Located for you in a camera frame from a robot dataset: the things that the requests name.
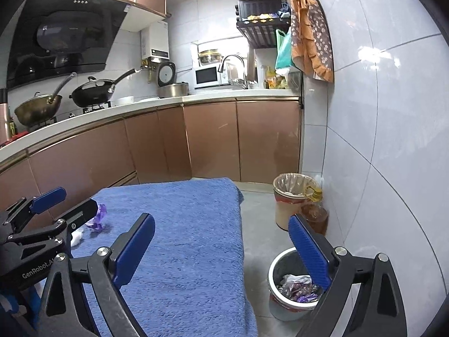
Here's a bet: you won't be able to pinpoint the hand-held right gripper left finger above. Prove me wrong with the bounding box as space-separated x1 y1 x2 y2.
35 213 156 337

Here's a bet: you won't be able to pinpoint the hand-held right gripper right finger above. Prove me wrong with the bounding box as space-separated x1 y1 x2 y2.
288 213 407 337

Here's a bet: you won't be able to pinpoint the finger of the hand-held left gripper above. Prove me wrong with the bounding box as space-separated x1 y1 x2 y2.
0 199 99 251
0 187 67 228

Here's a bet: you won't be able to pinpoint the purple candy wrapper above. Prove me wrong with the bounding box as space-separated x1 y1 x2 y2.
87 204 107 232

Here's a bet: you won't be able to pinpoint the pile of discarded wrappers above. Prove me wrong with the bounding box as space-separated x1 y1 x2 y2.
279 274 321 304

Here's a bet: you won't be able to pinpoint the small white-rimmed waste bin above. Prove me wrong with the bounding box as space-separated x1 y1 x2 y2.
268 247 332 322

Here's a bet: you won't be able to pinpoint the cooking oil bottle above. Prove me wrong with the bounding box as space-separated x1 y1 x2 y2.
301 186 329 236

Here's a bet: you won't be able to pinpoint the beige bin with plastic liner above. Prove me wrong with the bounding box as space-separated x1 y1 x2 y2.
273 173 321 230

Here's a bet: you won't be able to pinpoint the blue towel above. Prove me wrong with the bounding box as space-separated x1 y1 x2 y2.
72 177 258 337

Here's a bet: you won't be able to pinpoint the brass cooking pot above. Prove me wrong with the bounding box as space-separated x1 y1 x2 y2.
14 92 63 126

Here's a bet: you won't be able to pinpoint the pink thermos bottle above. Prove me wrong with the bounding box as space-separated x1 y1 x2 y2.
0 88 13 141

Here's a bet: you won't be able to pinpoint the gas stove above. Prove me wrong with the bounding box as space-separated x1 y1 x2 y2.
24 101 113 129

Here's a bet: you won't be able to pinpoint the black wok with lid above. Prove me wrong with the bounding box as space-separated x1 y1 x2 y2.
69 68 137 108

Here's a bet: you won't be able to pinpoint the brown kitchen base cabinets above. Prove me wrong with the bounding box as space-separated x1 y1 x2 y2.
0 98 303 211

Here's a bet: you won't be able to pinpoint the stainless steel pot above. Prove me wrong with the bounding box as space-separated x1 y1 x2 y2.
158 82 189 98

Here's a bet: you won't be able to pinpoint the yellow gas pipe fitting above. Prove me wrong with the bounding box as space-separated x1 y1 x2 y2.
141 60 157 84

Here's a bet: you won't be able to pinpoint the black range hood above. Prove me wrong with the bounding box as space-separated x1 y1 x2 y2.
6 0 130 90

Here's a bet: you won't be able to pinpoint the yellow food packets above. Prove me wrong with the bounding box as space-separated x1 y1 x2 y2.
265 65 301 89

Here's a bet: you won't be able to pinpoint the white microwave oven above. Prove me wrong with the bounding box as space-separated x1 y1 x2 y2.
194 65 230 88

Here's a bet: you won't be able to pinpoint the white water heater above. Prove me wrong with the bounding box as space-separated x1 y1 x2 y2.
140 21 169 60

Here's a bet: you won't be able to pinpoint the green plastic bag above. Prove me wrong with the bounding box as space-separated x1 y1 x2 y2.
274 28 293 71

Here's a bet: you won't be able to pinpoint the glass lidded pot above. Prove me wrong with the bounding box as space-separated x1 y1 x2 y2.
198 50 223 67

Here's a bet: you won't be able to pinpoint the chrome kitchen faucet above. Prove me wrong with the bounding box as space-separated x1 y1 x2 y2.
218 54 248 89

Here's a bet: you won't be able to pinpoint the orange floral apron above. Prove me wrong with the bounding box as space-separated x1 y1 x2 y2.
288 0 335 83

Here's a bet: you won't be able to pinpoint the black plastic basket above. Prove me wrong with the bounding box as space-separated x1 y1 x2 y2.
237 0 284 20

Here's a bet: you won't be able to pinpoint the black wall rack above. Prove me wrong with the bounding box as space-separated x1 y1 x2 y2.
230 0 292 48

